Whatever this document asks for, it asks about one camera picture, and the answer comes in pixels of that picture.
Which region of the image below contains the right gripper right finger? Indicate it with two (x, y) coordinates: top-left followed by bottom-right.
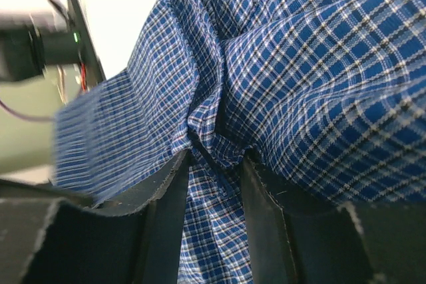
(240, 156), (425, 283)

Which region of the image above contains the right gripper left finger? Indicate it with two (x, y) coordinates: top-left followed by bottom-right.
(1, 151), (190, 283)

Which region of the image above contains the blue checkered long sleeve shirt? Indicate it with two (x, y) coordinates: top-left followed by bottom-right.
(54, 0), (425, 283)

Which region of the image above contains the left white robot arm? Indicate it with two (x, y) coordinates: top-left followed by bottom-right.
(1, 12), (84, 82)

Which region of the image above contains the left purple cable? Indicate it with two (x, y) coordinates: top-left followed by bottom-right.
(0, 99), (56, 122)

